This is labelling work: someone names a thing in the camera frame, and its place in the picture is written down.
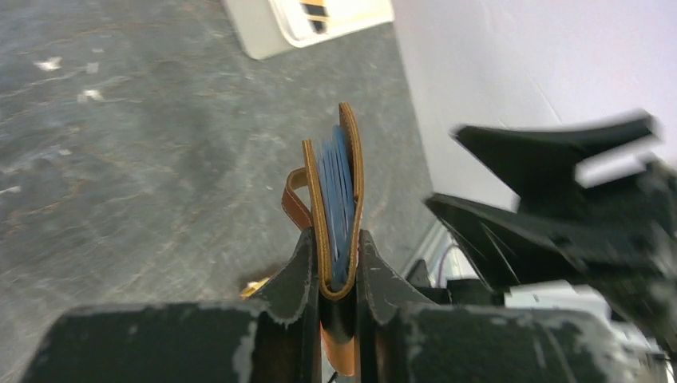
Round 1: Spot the playing card box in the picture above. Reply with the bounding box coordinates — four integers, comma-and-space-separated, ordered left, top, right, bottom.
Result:
240, 277, 270, 299

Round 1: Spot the white plastic tray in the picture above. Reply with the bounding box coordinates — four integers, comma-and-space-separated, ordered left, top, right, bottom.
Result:
222, 0, 394, 61

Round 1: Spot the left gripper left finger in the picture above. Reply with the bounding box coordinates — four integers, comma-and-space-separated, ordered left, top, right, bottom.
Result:
22, 229, 320, 383

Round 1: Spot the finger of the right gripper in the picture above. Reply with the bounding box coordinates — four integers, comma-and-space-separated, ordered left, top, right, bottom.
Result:
453, 111, 655, 211
426, 192, 676, 296

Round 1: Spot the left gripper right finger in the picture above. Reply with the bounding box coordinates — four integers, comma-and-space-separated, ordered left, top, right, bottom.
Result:
356, 231, 651, 382

